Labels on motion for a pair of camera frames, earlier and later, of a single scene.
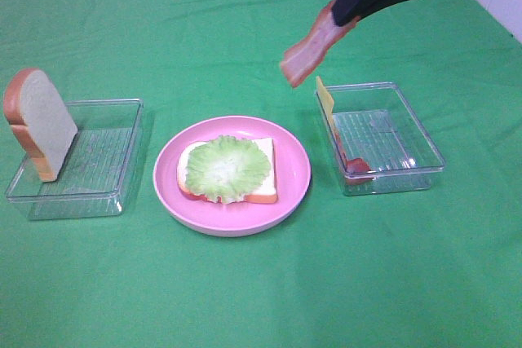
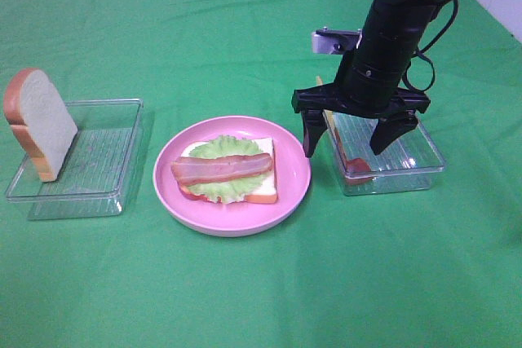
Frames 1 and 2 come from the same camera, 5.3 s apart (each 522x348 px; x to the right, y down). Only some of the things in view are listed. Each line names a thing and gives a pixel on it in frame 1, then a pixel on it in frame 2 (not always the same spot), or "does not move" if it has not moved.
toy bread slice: x=266 y=193 does not move
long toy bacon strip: x=303 y=59 → x=193 y=168
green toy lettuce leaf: x=227 y=168 does not move
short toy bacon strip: x=356 y=169 does not move
